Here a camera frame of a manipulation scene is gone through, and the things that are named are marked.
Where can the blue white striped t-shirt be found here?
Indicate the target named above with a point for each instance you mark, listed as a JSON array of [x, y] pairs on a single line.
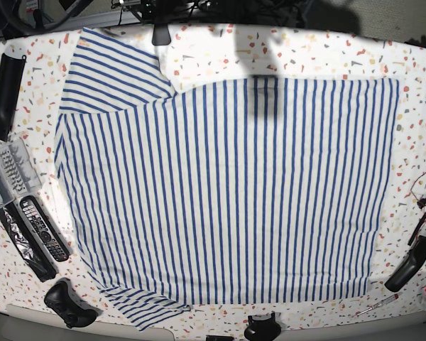
[[256, 190]]

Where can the black stand foot top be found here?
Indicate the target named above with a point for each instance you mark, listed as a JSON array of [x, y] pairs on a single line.
[[161, 35]]

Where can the black TV remote control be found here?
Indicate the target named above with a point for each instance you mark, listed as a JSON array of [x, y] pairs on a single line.
[[44, 229]]

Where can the black game controller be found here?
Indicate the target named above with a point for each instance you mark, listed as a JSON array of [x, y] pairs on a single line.
[[59, 300]]

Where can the clear plastic bit case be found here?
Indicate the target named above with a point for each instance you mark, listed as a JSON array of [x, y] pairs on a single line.
[[18, 176]]

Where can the black foil-wrapped bar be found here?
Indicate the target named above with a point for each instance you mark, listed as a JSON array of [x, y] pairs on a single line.
[[26, 244]]

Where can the black tube cover left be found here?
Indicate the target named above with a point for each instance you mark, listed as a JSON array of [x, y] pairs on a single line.
[[11, 73]]

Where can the red-tipped screwdriver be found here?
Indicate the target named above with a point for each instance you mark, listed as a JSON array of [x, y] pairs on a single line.
[[379, 304]]

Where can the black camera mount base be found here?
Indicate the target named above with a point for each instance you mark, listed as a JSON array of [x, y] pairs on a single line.
[[262, 329]]

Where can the black handle grip right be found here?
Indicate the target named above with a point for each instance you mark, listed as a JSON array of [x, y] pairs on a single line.
[[410, 265]]

